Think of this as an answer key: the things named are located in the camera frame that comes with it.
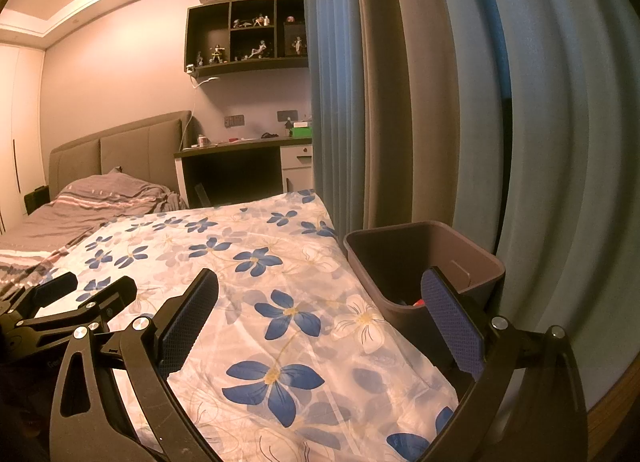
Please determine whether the group of small figurines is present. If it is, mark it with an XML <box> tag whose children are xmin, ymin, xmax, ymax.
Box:
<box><xmin>196</xmin><ymin>14</ymin><xmax>307</xmax><ymax>65</ymax></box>

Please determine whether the white wardrobe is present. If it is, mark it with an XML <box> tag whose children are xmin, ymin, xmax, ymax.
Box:
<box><xmin>0</xmin><ymin>42</ymin><xmax>48</xmax><ymax>235</ymax></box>

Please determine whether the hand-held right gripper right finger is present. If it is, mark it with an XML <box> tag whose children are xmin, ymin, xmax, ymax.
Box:
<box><xmin>420</xmin><ymin>266</ymin><xmax>588</xmax><ymax>462</ymax></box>

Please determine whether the blue pleated curtain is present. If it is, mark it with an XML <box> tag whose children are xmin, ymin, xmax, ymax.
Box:
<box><xmin>302</xmin><ymin>0</ymin><xmax>371</xmax><ymax>243</ymax></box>

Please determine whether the grey curtain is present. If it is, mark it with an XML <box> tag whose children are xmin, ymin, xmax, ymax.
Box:
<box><xmin>352</xmin><ymin>0</ymin><xmax>461</xmax><ymax>243</ymax></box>

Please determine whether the black bedside box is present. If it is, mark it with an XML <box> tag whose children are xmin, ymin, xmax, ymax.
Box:
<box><xmin>24</xmin><ymin>185</ymin><xmax>51</xmax><ymax>215</ymax></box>

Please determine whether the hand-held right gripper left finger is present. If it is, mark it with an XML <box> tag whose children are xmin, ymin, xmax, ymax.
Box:
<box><xmin>50</xmin><ymin>268</ymin><xmax>223</xmax><ymax>462</ymax></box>

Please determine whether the grey striped bedding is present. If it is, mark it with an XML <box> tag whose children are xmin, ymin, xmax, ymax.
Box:
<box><xmin>0</xmin><ymin>172</ymin><xmax>188</xmax><ymax>303</ymax></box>

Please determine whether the dark top desk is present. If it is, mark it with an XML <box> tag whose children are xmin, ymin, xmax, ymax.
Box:
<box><xmin>174</xmin><ymin>134</ymin><xmax>315</xmax><ymax>207</ymax></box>

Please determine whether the white drawer unit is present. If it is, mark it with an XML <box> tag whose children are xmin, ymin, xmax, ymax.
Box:
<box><xmin>280</xmin><ymin>142</ymin><xmax>315</xmax><ymax>193</ymax></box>

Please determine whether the grey upholstered headboard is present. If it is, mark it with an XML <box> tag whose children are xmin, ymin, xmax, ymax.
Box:
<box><xmin>48</xmin><ymin>110</ymin><xmax>193</xmax><ymax>203</ymax></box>

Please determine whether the white cable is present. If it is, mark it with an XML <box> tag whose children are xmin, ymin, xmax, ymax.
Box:
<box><xmin>181</xmin><ymin>72</ymin><xmax>221</xmax><ymax>147</ymax></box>

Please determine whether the grey plastic waste bin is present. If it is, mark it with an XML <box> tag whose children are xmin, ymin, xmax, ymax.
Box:
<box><xmin>342</xmin><ymin>221</ymin><xmax>506</xmax><ymax>378</ymax></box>

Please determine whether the dark wall shelf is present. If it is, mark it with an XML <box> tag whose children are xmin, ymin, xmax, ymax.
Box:
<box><xmin>185</xmin><ymin>0</ymin><xmax>308</xmax><ymax>78</ymax></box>

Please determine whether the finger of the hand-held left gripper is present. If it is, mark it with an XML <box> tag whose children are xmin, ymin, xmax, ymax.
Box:
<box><xmin>15</xmin><ymin>276</ymin><xmax>138</xmax><ymax>340</ymax></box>
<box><xmin>0</xmin><ymin>272</ymin><xmax>79</xmax><ymax>327</ymax></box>

